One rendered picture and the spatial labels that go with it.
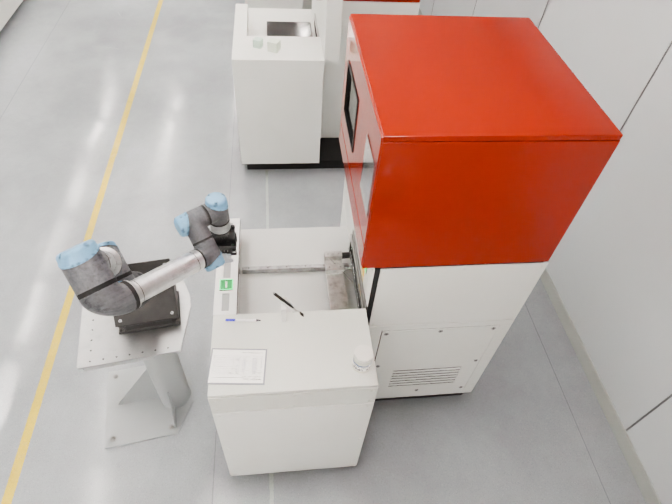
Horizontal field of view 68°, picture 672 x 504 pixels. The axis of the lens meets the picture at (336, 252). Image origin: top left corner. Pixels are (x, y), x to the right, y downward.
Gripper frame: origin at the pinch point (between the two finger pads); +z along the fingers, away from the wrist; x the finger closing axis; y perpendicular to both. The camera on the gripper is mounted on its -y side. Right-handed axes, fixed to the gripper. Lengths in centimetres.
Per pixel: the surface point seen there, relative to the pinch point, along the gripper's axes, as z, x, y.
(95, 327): 29, -9, -54
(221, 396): 15, -50, 1
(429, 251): -20, -15, 78
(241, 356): 13.9, -34.7, 7.9
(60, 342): 111, 37, -107
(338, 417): 41, -50, 45
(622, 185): 11, 54, 207
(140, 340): 28.7, -16.1, -34.9
